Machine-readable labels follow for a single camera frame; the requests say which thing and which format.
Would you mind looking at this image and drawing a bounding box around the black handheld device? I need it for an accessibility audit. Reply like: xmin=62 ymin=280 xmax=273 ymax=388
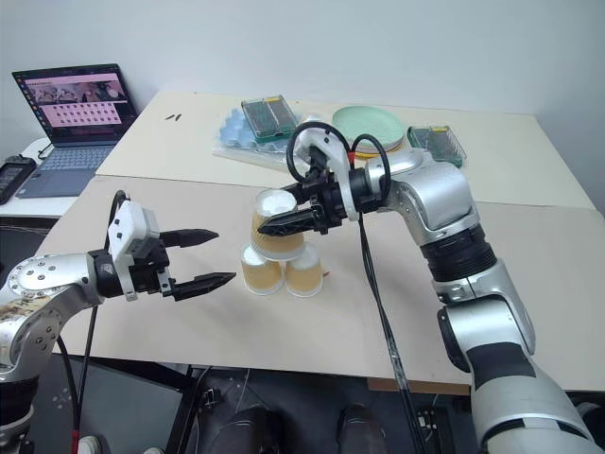
xmin=0 ymin=154 xmax=39 ymax=206

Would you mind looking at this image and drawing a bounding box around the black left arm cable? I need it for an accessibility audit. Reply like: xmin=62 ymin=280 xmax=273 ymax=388
xmin=56 ymin=189 xmax=133 ymax=454

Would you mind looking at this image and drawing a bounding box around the white plate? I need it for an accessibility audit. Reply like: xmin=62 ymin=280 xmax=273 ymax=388
xmin=352 ymin=141 xmax=406 ymax=158

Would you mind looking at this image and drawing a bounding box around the white side table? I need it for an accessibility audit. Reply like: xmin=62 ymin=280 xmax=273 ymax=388
xmin=0 ymin=135 xmax=119 ymax=219

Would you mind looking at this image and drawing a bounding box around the green clear screw box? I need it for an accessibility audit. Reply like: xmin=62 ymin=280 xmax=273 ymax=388
xmin=406 ymin=124 xmax=470 ymax=167
xmin=240 ymin=95 xmax=301 ymax=143

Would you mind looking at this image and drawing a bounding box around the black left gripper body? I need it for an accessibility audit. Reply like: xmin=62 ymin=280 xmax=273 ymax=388
xmin=129 ymin=235 xmax=179 ymax=299

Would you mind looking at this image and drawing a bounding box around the blue egg tray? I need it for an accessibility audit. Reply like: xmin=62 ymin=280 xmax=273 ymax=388
xmin=217 ymin=107 xmax=267 ymax=148

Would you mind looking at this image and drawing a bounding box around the open grey laptop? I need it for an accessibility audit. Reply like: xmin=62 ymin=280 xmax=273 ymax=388
xmin=11 ymin=62 xmax=140 ymax=200

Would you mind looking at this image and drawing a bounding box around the tan paper cup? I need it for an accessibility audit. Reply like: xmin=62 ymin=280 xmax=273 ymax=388
xmin=239 ymin=243 xmax=286 ymax=297
xmin=250 ymin=188 xmax=306 ymax=263
xmin=283 ymin=243 xmax=325 ymax=299

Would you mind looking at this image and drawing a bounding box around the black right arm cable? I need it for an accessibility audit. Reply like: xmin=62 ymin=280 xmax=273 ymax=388
xmin=285 ymin=120 xmax=429 ymax=454

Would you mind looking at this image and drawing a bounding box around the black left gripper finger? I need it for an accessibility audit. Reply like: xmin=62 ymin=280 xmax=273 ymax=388
xmin=159 ymin=227 xmax=220 ymax=250
xmin=169 ymin=271 xmax=237 ymax=303

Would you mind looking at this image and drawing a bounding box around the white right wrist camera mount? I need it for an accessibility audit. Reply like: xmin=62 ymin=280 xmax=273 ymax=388
xmin=292 ymin=122 xmax=361 ymax=222

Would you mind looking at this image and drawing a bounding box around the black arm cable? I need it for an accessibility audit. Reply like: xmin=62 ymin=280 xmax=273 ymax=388
xmin=56 ymin=189 xmax=133 ymax=454
xmin=285 ymin=120 xmax=429 ymax=454

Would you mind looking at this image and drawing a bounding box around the dark rounded shape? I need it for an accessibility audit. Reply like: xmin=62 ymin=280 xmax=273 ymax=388
xmin=215 ymin=403 xmax=276 ymax=454
xmin=336 ymin=402 xmax=387 ymax=454

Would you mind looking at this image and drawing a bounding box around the stack of green plates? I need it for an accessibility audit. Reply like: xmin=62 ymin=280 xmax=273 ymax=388
xmin=330 ymin=105 xmax=407 ymax=152

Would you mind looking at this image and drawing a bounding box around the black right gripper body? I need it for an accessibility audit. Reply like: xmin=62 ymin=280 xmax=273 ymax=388
xmin=301 ymin=168 xmax=351 ymax=236

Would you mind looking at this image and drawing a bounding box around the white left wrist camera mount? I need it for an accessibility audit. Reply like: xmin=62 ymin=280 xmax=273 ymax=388
xmin=106 ymin=198 xmax=163 ymax=303

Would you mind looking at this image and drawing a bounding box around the clear plastic bag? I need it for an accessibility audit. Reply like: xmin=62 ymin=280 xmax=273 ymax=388
xmin=211 ymin=135 xmax=295 ymax=172

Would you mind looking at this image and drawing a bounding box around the black table leg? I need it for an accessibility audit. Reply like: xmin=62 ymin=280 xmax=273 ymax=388
xmin=162 ymin=362 xmax=215 ymax=454

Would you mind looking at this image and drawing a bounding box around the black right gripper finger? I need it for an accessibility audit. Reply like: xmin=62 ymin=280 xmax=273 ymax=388
xmin=256 ymin=206 xmax=320 ymax=238
xmin=277 ymin=182 xmax=314 ymax=204

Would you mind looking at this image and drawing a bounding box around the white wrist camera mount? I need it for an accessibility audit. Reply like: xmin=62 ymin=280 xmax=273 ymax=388
xmin=106 ymin=198 xmax=163 ymax=303
xmin=292 ymin=122 xmax=361 ymax=222

